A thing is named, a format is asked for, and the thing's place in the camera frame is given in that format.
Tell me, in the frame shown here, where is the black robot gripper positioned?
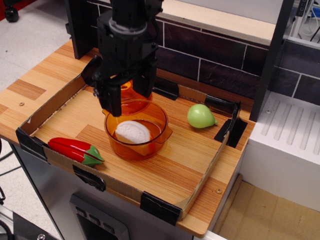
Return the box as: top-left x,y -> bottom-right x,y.
92,11 -> 159,117

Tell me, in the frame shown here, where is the white and orange toy sushi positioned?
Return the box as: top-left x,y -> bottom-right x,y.
115,120 -> 154,156

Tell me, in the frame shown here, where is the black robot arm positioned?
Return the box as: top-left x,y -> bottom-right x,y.
92,0 -> 163,117

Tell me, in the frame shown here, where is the orange transparent pot lid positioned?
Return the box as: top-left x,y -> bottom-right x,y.
120,79 -> 152,116

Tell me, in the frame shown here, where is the orange transparent plastic pot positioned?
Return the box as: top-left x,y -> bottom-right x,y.
102,99 -> 173,160

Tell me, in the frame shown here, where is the cardboard fence with black tape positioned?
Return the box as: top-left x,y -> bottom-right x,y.
15,54 -> 249,227

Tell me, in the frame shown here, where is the red toy chili pepper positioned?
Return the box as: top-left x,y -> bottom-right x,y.
47,137 -> 105,167

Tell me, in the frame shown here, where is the green toy pear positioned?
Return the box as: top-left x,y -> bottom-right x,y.
187,104 -> 218,129

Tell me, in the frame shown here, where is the grey oven control panel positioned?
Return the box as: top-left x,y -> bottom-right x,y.
69,194 -> 130,240

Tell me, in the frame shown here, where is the black caster wheel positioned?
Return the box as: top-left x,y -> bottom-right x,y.
4,6 -> 19,23

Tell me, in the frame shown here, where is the white dish drainer sink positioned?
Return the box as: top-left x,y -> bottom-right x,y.
240,92 -> 320,211

